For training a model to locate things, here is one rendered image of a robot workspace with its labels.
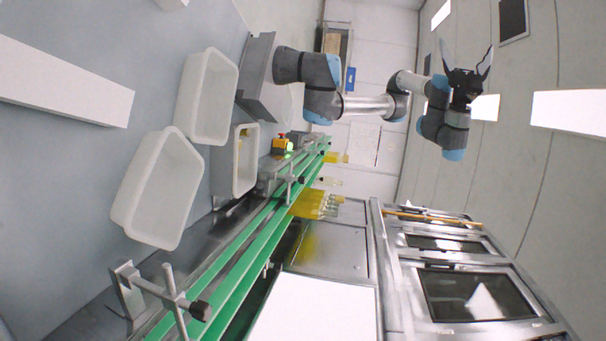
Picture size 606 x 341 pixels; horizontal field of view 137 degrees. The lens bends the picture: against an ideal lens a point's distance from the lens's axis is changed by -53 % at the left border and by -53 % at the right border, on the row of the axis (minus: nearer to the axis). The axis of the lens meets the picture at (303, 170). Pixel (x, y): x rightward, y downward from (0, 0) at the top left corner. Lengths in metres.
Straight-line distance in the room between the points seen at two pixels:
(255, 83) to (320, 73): 0.22
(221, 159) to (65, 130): 0.46
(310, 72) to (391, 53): 6.27
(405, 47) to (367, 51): 1.06
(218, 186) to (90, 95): 0.51
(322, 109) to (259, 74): 0.25
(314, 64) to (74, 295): 0.88
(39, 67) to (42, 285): 0.31
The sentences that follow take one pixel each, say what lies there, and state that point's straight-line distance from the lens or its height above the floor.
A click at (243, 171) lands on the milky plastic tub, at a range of 0.89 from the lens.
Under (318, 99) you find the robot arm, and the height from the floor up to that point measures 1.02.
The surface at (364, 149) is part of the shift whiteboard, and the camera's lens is 6.87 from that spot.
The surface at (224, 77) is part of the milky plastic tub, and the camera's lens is 0.72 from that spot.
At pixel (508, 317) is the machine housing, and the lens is 1.06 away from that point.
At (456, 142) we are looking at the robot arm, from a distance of 0.76.
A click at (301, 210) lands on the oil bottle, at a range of 1.00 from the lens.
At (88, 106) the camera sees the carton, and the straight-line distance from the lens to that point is 0.39.
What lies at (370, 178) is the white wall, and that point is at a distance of 7.06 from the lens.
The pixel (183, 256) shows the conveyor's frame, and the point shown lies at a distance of 0.60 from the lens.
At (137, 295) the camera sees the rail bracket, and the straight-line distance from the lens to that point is 0.46.
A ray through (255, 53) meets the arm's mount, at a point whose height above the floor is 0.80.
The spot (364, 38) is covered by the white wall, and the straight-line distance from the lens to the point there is 7.12.
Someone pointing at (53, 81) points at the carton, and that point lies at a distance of 0.36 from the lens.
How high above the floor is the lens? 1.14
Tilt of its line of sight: 10 degrees down
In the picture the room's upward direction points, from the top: 99 degrees clockwise
